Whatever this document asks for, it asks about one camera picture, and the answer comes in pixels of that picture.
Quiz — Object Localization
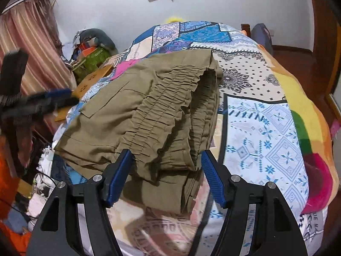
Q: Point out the wooden wardrobe with sliding doors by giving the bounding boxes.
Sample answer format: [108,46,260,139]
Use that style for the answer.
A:
[312,0,338,125]

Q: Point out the olive green pants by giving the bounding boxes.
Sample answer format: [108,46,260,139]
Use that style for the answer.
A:
[55,49,222,214]

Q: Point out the clutter pile with green bag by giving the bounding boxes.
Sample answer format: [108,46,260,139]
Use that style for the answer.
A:
[61,28,118,84]

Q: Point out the striped brown curtain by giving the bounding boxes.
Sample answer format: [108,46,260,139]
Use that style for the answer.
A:
[0,0,78,166]

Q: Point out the grey backpack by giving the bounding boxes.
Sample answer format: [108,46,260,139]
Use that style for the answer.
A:
[251,23,274,55]

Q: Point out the rainbow coloured blanket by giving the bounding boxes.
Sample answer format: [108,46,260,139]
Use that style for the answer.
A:
[230,31,339,215]

